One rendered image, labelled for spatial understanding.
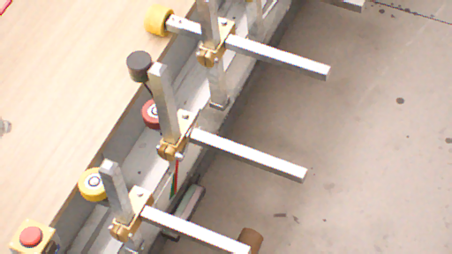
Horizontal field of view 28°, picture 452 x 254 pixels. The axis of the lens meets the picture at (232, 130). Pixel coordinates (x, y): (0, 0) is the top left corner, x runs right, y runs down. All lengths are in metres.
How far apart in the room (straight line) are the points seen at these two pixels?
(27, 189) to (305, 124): 1.39
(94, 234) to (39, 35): 0.57
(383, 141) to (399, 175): 0.15
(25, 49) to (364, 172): 1.34
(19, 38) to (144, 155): 0.48
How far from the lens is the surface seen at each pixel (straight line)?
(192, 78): 2.75
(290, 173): 2.26
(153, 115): 2.33
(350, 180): 3.26
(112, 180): 2.04
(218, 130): 2.54
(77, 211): 2.47
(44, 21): 2.61
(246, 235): 3.06
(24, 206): 2.27
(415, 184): 3.27
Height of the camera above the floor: 2.79
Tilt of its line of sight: 56 degrees down
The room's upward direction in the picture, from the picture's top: 7 degrees counter-clockwise
